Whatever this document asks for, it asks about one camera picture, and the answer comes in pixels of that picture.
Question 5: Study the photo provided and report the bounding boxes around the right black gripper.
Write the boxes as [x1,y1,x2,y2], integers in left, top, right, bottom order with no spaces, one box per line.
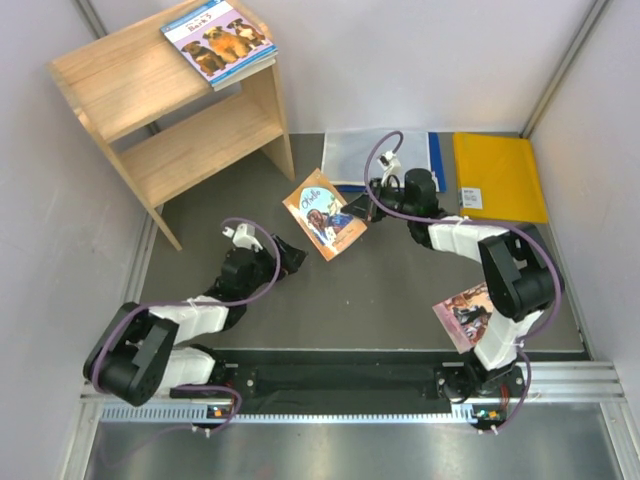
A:
[343,178,417,223]

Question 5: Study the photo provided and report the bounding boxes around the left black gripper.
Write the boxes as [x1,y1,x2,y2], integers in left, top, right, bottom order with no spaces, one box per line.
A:
[241,234,308,299]

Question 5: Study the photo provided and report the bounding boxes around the orange Othello book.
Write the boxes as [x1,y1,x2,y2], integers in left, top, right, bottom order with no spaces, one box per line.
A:
[283,168,367,261]

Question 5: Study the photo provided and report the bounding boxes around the pink Taming of Shrew book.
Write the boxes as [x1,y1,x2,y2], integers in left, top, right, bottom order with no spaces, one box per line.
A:
[432,283,493,354]

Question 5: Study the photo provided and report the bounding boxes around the blue Nineteen Eighty-Four book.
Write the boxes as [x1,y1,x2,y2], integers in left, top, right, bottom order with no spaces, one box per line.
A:
[210,56,276,91]

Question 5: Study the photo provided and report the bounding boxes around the Why Do Dogs Bark book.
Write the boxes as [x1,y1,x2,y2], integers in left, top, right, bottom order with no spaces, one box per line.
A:
[160,1,278,86]

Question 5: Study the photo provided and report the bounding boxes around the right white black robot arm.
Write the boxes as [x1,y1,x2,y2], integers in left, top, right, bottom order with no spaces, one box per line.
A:
[341,168,564,396]

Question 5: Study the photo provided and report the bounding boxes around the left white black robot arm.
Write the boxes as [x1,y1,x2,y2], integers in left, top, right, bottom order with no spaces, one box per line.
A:
[83,223,308,406]

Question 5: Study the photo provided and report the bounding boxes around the clear plastic file folder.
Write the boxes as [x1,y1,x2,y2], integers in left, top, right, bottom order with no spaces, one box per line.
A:
[321,129,431,187]

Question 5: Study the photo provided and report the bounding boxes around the blue file folder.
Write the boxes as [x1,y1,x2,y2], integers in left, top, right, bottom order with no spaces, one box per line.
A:
[333,132,447,193]

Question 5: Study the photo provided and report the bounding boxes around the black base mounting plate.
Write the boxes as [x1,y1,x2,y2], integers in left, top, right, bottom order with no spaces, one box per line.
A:
[168,348,506,414]

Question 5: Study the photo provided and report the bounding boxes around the yellow file folder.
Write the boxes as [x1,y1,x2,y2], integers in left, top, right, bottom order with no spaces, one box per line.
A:
[453,132,548,224]

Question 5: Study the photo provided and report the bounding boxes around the wooden two-tier shelf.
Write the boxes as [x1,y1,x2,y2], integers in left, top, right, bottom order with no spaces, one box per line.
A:
[48,1,295,250]

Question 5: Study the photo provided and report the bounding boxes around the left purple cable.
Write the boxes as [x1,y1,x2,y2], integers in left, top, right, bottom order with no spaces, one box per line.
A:
[89,217,282,440]

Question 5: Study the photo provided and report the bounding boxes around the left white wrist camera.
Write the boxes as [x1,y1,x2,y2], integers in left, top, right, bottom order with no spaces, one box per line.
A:
[222,222,263,251]

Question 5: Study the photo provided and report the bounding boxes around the aluminium rail frame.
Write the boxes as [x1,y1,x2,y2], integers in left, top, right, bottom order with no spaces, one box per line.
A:
[61,359,639,479]

